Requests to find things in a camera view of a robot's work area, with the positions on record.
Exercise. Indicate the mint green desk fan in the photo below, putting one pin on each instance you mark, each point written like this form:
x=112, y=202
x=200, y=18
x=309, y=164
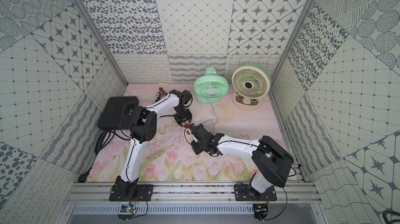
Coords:
x=210, y=87

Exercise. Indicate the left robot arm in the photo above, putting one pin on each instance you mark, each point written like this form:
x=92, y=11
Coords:
x=143, y=130

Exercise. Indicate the aluminium rail frame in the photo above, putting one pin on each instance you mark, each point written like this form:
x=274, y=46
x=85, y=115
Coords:
x=192, y=192

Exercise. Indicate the cream power strip red sockets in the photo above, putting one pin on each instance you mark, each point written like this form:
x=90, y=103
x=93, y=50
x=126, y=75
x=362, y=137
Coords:
x=187, y=134

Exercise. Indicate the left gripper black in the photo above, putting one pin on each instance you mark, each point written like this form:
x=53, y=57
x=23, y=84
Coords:
x=183, y=117

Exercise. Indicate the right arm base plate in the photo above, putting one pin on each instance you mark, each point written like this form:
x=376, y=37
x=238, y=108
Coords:
x=255, y=193

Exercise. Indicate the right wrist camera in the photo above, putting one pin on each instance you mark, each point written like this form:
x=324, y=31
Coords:
x=191, y=127

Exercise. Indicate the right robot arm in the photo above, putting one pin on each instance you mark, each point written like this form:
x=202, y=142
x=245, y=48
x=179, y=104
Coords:
x=272, y=160

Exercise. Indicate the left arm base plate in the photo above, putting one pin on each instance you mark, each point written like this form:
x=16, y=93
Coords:
x=139, y=192

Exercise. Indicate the cream round desk fan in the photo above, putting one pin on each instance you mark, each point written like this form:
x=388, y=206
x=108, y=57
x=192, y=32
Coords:
x=251, y=83

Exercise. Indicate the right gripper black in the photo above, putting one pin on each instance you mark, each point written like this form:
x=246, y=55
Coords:
x=196, y=150

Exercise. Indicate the black plastic tool case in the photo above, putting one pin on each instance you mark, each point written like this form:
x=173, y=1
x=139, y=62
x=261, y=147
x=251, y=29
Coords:
x=117, y=114

